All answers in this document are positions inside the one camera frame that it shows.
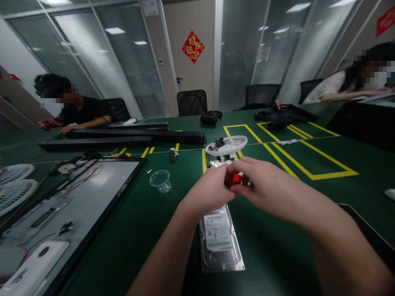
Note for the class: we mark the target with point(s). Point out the beige door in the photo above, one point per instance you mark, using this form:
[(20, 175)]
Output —
[(189, 55)]

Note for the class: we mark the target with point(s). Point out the white rounded box device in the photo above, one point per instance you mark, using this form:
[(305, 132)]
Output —
[(34, 265)]

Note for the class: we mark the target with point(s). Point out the person's right hand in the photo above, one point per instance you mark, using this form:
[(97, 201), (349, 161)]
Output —
[(267, 182)]

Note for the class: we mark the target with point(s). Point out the black pouch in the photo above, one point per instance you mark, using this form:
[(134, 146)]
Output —
[(210, 117)]

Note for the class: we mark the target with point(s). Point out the person's right fingers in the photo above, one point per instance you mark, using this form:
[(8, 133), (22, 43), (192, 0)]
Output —
[(243, 165)]

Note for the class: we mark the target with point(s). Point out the opened black framed monitor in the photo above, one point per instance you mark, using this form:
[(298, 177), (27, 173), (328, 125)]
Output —
[(80, 200)]

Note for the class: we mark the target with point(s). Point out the clear plastic cup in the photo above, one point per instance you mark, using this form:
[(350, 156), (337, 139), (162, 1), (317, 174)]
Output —
[(160, 181)]

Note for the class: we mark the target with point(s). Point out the person's left fingers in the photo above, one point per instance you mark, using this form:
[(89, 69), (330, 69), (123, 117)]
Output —
[(222, 175)]

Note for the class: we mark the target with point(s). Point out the long black power strip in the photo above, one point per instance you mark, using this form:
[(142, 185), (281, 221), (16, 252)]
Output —
[(95, 144), (135, 135), (139, 125)]

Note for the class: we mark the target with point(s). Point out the small black part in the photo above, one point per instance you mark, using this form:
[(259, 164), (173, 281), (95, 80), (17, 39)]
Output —
[(219, 142)]

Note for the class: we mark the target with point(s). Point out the black office chair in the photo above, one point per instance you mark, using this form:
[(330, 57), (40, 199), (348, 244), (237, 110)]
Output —
[(118, 109), (262, 95), (308, 89), (192, 103)]

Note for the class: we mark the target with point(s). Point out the small red part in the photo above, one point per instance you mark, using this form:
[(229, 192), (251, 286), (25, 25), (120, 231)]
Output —
[(236, 178)]

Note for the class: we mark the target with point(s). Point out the labelled silver hard drive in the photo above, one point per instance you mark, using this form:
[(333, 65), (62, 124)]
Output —
[(220, 240)]

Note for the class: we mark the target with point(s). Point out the white plastic basket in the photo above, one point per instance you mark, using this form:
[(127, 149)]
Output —
[(230, 147)]

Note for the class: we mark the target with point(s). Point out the person's left hand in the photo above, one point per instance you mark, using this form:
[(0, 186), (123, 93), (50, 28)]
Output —
[(203, 192)]

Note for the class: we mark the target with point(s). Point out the white fan grille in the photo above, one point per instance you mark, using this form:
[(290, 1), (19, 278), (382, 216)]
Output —
[(14, 172), (15, 194)]

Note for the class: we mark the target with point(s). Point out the yellow and black screwdriver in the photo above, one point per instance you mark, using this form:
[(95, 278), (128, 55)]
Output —
[(122, 155)]

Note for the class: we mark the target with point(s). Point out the white paper scraps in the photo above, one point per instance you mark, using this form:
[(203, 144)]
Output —
[(287, 141)]

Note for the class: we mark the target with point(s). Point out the red tool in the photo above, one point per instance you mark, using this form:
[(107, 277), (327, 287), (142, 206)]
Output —
[(47, 123)]

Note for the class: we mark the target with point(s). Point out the red diamond door decoration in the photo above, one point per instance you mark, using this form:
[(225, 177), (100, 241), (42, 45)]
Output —
[(193, 47)]

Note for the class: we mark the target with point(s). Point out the red wall decoration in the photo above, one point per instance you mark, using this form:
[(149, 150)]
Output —
[(386, 21)]

